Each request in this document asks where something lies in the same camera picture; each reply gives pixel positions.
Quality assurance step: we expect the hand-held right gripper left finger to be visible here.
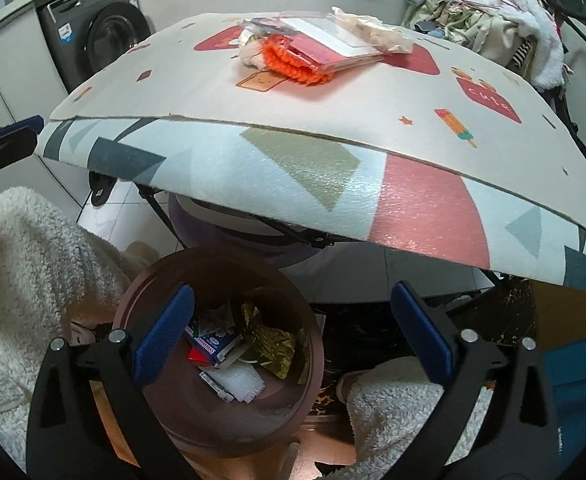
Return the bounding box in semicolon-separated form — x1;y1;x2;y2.
25;284;196;480

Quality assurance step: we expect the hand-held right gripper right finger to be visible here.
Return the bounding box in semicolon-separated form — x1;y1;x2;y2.
390;280;560;480

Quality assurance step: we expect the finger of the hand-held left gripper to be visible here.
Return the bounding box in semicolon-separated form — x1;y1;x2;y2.
0;127;40;186
0;115;44;148

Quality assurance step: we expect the blue drink carton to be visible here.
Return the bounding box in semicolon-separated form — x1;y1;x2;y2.
183;322;244;363

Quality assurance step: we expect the white bubble plastic packaging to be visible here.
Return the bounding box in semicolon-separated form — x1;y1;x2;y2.
200;360;266;403

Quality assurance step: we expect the gold foil bag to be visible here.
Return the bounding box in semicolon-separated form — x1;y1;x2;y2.
242;301;299;380

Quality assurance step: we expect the brown plastic bin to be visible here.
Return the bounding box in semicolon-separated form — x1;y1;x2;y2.
112;245;326;458

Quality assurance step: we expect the white counter cabinet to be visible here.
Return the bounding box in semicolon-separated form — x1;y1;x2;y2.
0;0;134;211

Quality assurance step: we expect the person's right leg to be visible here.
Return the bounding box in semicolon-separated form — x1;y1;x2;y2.
337;355;496;480

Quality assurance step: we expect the person's leg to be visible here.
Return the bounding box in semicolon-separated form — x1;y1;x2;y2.
0;187;164;461
337;355;496;480

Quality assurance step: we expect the person's left leg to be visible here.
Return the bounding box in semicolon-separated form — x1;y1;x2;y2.
0;187;164;461

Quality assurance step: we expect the grey washing machine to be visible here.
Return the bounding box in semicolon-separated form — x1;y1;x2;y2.
38;0;156;96

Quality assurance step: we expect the brown wooden panel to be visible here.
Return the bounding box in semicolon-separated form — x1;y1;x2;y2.
528;280;586;356

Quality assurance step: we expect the blue cloth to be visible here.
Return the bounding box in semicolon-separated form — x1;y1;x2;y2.
538;337;586;466

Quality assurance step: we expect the patterned folding table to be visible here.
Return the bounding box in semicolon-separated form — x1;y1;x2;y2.
35;10;586;296

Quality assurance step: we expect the beige crumpled wrapper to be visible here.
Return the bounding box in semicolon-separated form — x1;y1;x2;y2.
237;30;269;68

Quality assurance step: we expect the orange mesh net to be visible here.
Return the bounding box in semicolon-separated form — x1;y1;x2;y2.
262;35;334;83

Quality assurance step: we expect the pink packet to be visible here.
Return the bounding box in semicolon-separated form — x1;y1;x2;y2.
293;35;384;75

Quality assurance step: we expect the crumpled beige paper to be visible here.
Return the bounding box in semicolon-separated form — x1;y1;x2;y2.
330;6;414;56

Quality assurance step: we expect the clear plastic pack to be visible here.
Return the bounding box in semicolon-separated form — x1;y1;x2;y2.
245;15;384;73

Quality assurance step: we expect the pile of clothes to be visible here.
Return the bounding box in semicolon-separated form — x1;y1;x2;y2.
404;0;566;91

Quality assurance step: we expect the black exercise bike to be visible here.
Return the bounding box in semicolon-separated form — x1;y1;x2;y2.
523;0;586;171

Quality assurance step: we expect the black folding table frame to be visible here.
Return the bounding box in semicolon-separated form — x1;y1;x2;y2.
88;170;334;248

